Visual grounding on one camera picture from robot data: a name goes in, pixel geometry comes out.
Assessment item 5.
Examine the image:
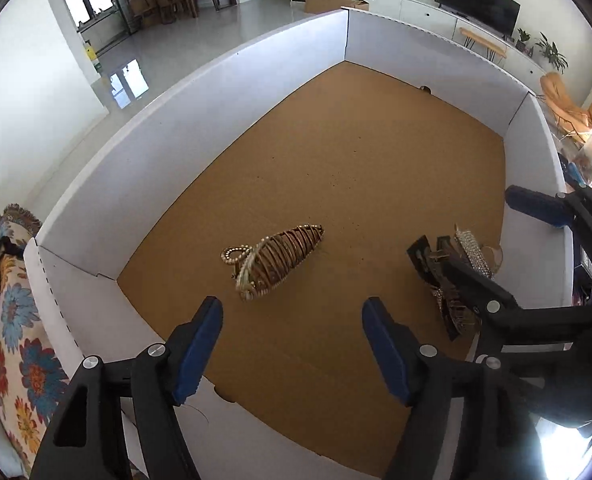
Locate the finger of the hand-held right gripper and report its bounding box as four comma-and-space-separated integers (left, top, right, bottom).
505, 184, 592, 261
438, 255, 592, 362

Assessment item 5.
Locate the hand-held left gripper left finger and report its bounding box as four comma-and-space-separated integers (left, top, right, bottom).
28, 296, 224, 480

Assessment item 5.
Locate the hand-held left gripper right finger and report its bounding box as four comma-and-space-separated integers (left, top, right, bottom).
361, 296, 544, 480

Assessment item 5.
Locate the gold pearl hair claw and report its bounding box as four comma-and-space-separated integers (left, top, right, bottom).
220, 222, 325, 302

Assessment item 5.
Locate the large white cardboard box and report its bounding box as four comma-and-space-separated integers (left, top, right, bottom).
23, 7, 577, 478

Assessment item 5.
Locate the spiky potted plant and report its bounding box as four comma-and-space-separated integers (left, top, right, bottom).
533, 32, 569, 73

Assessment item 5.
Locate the wooden bench with metal legs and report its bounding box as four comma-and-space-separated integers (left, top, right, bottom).
460, 27, 507, 63

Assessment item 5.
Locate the floral patterned cushion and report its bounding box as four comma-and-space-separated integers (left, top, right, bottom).
0, 203, 72, 466

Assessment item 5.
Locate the white television cabinet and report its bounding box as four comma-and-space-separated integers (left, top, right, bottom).
348, 0, 557, 81

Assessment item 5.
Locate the brown cardboard box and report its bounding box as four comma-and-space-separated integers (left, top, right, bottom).
303, 0, 369, 13

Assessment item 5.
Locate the yellow green floor sign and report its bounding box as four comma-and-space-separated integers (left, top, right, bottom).
83, 40, 102, 73

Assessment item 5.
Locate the dark wooden dining chair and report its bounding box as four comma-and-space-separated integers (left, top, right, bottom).
126, 0, 187, 28

